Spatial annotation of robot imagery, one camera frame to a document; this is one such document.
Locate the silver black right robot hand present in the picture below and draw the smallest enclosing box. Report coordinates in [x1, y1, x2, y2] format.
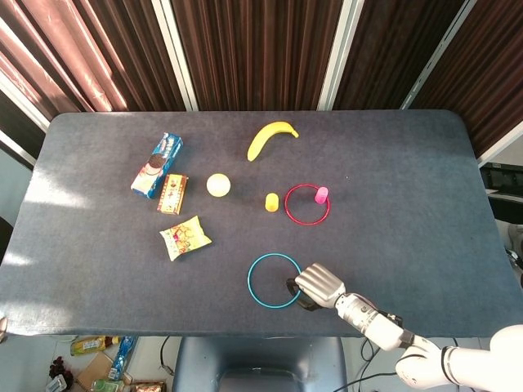
[284, 263, 347, 312]

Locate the red plastic ring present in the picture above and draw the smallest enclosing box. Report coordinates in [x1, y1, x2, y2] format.
[284, 184, 331, 226]

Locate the blue plastic ring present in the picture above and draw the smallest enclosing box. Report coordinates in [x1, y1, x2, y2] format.
[247, 253, 304, 308]

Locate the blue robot base body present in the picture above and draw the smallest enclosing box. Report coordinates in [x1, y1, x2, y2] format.
[171, 336, 348, 392]

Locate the yellow-green tennis ball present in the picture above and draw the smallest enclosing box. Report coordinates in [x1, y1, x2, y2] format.
[206, 173, 232, 199]

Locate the yellow snack bag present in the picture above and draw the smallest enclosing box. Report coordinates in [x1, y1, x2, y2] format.
[159, 215, 213, 262]

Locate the yellow banana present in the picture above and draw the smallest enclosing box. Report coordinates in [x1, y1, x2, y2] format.
[247, 121, 300, 163]

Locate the red yellow carton box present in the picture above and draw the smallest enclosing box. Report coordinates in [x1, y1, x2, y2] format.
[156, 173, 189, 216]

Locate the blue cookie box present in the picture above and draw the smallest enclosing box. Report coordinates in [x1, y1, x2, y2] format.
[130, 131, 184, 200]

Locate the black electronic device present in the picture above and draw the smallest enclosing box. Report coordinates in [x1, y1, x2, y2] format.
[480, 161, 523, 225]

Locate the blue snack packet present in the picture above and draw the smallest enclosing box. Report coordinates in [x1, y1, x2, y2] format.
[109, 335, 138, 381]

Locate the brown cardboard box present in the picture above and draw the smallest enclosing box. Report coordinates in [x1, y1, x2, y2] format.
[75, 351, 114, 390]

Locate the brown pleated curtain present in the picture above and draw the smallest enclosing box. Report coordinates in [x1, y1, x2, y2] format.
[333, 0, 467, 111]
[409, 0, 523, 159]
[0, 0, 186, 168]
[170, 0, 343, 112]

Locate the dark red floor item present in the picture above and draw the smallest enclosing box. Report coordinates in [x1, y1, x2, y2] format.
[48, 356, 75, 387]

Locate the black floor cable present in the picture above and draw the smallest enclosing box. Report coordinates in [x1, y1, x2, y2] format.
[159, 336, 177, 376]
[359, 337, 400, 387]

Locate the white frame post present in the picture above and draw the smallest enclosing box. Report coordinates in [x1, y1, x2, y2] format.
[150, 0, 200, 112]
[400, 0, 478, 110]
[476, 131, 523, 168]
[0, 69, 51, 132]
[316, 0, 355, 111]

